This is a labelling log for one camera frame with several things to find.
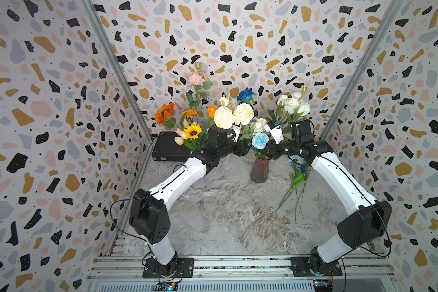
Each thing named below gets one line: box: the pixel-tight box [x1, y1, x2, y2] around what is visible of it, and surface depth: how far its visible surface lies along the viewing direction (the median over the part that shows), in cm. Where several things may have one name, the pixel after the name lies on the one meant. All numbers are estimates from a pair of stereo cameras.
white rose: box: [253, 117, 267, 134], surface depth 75 cm
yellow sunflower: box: [183, 124, 203, 140], surface depth 81 cm
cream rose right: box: [233, 102, 255, 126], surface depth 63 cm
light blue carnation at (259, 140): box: [251, 133, 269, 150], surface depth 73 cm
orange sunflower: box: [155, 102, 175, 127], surface depth 73 cm
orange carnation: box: [181, 109, 198, 119], surface depth 85 cm
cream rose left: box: [213, 105, 236, 129], surface depth 61 cm
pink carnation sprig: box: [185, 62, 213, 111], surface depth 89 cm
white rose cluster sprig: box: [276, 85, 311, 125], surface depth 79 cm
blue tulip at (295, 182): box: [274, 173, 309, 212], surface depth 102 cm
